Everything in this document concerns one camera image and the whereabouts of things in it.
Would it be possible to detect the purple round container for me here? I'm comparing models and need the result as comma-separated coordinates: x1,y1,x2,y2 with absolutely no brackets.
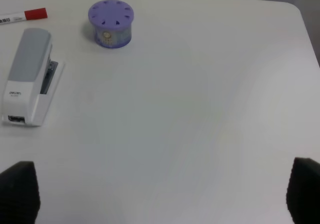
88,0,134,49

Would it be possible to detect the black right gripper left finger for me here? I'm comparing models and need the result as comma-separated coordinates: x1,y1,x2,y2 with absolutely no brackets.
0,161,41,224

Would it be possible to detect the white grey stapler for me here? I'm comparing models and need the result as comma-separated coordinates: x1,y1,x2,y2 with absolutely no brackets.
1,28,65,127

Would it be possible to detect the red whiteboard marker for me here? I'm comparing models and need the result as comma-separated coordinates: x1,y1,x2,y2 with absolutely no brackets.
0,8,48,25

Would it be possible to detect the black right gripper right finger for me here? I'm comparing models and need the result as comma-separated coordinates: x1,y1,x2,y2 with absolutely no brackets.
286,157,320,224

